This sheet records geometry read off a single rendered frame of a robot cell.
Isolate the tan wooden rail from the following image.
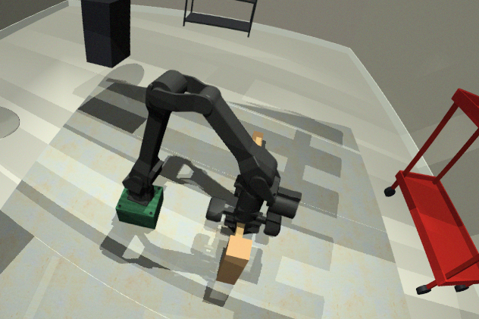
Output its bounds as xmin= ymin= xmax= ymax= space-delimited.
xmin=234 ymin=137 xmax=261 ymax=238

